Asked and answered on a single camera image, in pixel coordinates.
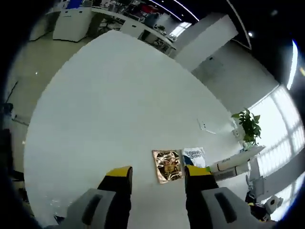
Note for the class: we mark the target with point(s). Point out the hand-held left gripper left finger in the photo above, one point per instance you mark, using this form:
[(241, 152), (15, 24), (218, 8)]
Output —
[(114, 202)]

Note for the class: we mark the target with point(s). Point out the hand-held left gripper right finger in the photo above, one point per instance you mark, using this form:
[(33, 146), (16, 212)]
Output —
[(200, 202)]

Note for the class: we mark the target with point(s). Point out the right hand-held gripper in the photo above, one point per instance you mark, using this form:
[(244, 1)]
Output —
[(272, 202)]

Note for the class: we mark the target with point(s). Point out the dark printed skincare sachet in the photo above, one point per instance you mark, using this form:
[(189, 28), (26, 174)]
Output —
[(195, 157)]

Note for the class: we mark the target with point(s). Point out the gold foil skincare sachet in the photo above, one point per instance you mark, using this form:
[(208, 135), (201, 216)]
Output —
[(166, 167)]

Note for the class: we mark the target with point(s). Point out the window with white blinds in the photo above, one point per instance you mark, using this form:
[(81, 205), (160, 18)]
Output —
[(281, 143)]

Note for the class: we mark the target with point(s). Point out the flat white table socket panel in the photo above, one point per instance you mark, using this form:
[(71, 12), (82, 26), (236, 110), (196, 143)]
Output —
[(203, 125)]

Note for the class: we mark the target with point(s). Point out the small white socket box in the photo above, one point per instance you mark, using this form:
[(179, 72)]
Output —
[(236, 133)]

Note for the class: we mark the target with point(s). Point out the green potted plant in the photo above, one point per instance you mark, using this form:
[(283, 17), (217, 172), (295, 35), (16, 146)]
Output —
[(249, 126)]

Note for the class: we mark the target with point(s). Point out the curved ceiling light strip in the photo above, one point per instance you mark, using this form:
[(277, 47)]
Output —
[(293, 64)]

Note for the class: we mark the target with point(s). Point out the long white office desk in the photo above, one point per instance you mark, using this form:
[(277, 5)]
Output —
[(71, 26)]

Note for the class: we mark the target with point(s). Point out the blue plastic bin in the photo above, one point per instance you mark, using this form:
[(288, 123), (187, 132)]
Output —
[(72, 3)]

